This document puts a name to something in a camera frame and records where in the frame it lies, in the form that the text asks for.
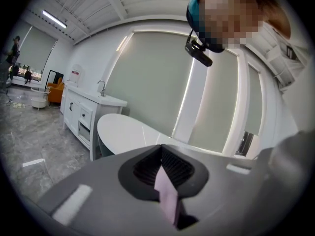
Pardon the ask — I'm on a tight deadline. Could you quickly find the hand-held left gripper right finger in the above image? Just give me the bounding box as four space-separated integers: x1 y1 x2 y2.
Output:
161 144 261 236

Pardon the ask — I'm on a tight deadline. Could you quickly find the chrome tub filler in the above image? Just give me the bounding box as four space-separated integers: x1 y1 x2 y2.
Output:
235 131 254 156

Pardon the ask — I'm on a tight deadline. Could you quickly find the black rectangular frame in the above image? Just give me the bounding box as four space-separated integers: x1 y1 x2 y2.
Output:
47 69 64 86

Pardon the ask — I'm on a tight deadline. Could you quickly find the round glass side table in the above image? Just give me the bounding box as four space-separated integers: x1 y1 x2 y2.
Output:
31 87 52 100

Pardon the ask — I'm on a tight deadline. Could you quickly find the white bathtub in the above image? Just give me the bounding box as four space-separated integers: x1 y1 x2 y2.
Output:
96 113 254 161

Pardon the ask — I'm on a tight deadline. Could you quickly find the person's head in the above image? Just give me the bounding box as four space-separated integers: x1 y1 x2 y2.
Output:
196 0 292 50

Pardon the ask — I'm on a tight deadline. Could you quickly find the white arched sign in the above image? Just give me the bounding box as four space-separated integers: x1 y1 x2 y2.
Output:
70 63 83 87

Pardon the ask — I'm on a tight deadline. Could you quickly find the black head camera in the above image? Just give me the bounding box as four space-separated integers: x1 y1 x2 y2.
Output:
185 39 213 67

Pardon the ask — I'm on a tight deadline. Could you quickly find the cream sweatshirt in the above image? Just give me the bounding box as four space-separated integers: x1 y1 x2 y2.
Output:
246 21 313 142

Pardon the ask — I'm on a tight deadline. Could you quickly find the white vanity cabinet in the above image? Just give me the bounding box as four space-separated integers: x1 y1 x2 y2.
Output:
60 81 128 162

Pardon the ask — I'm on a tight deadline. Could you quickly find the chrome faucet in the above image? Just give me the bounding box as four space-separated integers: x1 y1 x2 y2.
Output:
97 79 107 97

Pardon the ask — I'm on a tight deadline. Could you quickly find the round white side table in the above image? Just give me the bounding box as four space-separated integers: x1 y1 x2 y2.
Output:
31 97 48 111

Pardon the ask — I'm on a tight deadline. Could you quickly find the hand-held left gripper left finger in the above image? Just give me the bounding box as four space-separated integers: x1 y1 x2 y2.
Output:
36 144 179 236

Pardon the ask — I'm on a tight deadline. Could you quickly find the ceiling tube light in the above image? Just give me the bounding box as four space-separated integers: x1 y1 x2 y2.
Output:
41 10 67 29

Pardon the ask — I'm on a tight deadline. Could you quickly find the grey strap buckle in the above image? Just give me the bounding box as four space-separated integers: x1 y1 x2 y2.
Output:
285 45 295 60

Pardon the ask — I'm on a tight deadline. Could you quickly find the pink cloth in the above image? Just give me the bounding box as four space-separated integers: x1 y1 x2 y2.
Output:
154 167 179 227

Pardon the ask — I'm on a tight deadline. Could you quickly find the teal head strap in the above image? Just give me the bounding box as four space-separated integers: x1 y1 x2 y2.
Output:
186 0 226 54

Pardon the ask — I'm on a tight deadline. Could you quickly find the grey roller blind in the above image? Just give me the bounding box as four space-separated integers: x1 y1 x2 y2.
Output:
245 64 264 136
104 30 195 139
17 26 59 76
188 48 239 154

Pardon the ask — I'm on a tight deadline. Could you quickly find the orange armchair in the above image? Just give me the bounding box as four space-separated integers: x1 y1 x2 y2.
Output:
46 77 65 107

